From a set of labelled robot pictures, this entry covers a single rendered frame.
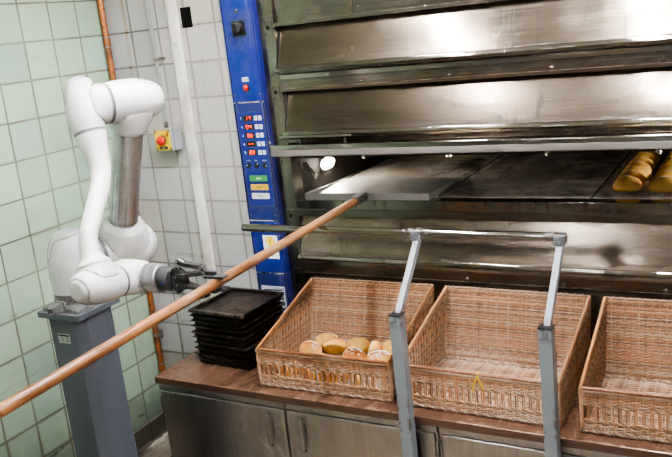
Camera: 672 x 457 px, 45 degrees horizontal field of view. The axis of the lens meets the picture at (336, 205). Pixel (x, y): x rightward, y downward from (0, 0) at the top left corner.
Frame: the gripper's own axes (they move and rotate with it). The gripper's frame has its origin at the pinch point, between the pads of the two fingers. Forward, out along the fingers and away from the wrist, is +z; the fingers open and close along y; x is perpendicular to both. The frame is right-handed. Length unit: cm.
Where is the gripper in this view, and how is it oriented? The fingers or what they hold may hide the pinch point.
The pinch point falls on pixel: (217, 282)
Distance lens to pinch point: 240.8
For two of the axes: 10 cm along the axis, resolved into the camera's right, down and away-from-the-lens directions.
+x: -4.7, 2.5, -8.5
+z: 8.8, 0.1, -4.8
